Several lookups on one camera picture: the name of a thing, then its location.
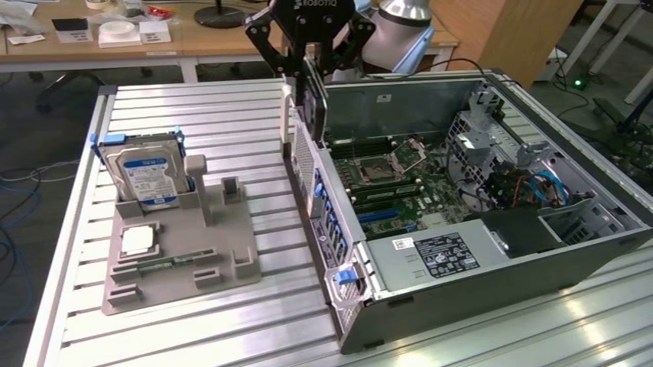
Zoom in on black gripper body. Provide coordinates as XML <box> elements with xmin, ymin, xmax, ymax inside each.
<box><xmin>269</xmin><ymin>0</ymin><xmax>360</xmax><ymax>50</ymax></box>

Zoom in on green graphics card black cooler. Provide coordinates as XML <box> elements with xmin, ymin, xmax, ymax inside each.
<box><xmin>292</xmin><ymin>44</ymin><xmax>329</xmax><ymax>149</ymax></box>

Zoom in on wooden desk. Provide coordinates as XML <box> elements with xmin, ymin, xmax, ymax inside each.
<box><xmin>0</xmin><ymin>0</ymin><xmax>464</xmax><ymax>83</ymax></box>

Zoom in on black round lamp base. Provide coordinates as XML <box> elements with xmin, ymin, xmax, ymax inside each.
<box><xmin>193</xmin><ymin>0</ymin><xmax>249</xmax><ymax>30</ymax></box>

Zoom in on wooden cabinet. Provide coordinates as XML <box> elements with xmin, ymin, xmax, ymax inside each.
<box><xmin>433</xmin><ymin>0</ymin><xmax>587</xmax><ymax>89</ymax></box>

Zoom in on metal socket cover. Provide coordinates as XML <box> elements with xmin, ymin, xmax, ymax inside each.
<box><xmin>396</xmin><ymin>136</ymin><xmax>428</xmax><ymax>162</ymax></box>

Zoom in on CPU socket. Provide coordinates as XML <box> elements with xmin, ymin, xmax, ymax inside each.
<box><xmin>360</xmin><ymin>154</ymin><xmax>405</xmax><ymax>184</ymax></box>

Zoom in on tall metal disk bay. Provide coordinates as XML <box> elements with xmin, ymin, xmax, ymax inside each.
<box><xmin>442</xmin><ymin>110</ymin><xmax>515</xmax><ymax>184</ymax></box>

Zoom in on black and white box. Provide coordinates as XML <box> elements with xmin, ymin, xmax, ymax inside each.
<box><xmin>53</xmin><ymin>18</ymin><xmax>94</xmax><ymax>44</ymax></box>

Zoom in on hard disk with blue carrier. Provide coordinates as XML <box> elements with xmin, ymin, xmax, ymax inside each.
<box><xmin>89</xmin><ymin>125</ymin><xmax>189</xmax><ymax>213</ymax></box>

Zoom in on green motherboard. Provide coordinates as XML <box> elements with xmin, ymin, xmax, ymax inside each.
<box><xmin>332</xmin><ymin>133</ymin><xmax>486</xmax><ymax>242</ymax></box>

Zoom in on black expansion slot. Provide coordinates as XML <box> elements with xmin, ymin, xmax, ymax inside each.
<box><xmin>356</xmin><ymin>203</ymin><xmax>396</xmax><ymax>216</ymax></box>

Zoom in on clear plastic bag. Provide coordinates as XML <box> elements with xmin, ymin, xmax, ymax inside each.
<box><xmin>0</xmin><ymin>2</ymin><xmax>47</xmax><ymax>35</ymax></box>

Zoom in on blue expansion slot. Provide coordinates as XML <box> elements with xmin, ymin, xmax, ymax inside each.
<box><xmin>358</xmin><ymin>212</ymin><xmax>400</xmax><ymax>226</ymax></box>

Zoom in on grey parts rack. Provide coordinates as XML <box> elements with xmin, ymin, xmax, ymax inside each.
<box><xmin>102</xmin><ymin>154</ymin><xmax>262</xmax><ymax>317</ymax></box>

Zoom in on silver CPU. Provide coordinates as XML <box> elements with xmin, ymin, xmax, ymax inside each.
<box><xmin>121</xmin><ymin>226</ymin><xmax>155</xmax><ymax>256</ymax></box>

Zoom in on green RAM stick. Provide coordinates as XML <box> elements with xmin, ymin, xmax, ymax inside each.
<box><xmin>137</xmin><ymin>248</ymin><xmax>214</xmax><ymax>269</ymax></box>

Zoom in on grey power supply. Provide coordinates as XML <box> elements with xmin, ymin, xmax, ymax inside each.
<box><xmin>366</xmin><ymin>219</ymin><xmax>512</xmax><ymax>292</ymax></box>

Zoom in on low metal disk bay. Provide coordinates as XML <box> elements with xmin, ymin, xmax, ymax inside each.
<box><xmin>539</xmin><ymin>190</ymin><xmax>632</xmax><ymax>248</ymax></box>

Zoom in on black open PC case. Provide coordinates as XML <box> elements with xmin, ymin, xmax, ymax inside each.
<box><xmin>282</xmin><ymin>68</ymin><xmax>653</xmax><ymax>355</ymax></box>

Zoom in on black wire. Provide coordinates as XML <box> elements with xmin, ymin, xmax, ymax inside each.
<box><xmin>453</xmin><ymin>167</ymin><xmax>495</xmax><ymax>213</ymax></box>

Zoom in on white floor cable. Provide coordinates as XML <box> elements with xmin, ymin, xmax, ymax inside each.
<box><xmin>0</xmin><ymin>160</ymin><xmax>78</xmax><ymax>184</ymax></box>

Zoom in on blue wire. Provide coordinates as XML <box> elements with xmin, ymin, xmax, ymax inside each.
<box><xmin>531</xmin><ymin>170</ymin><xmax>572</xmax><ymax>209</ymax></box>

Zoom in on white table frame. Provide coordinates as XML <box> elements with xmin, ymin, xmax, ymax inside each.
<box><xmin>559</xmin><ymin>0</ymin><xmax>653</xmax><ymax>104</ymax></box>

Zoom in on black plastic duct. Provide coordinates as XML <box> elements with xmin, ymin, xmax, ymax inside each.
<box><xmin>482</xmin><ymin>211</ymin><xmax>567</xmax><ymax>258</ymax></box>

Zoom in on blue floor cable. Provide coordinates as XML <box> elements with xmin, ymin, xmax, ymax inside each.
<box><xmin>0</xmin><ymin>183</ymin><xmax>42</xmax><ymax>330</ymax></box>

